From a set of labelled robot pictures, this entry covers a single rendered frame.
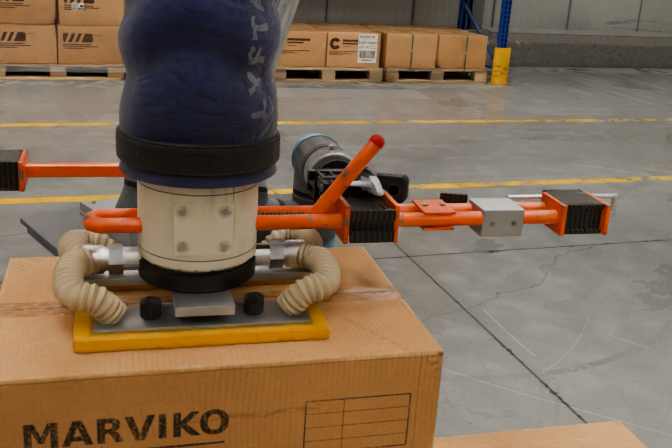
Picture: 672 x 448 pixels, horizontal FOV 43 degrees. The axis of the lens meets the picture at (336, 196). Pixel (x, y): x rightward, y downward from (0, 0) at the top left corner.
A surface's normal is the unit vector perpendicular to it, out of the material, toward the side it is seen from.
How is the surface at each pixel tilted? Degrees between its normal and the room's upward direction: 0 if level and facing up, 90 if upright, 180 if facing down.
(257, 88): 73
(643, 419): 0
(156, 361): 0
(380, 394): 90
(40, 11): 90
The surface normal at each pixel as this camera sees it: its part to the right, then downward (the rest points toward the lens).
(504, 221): 0.24, 0.30
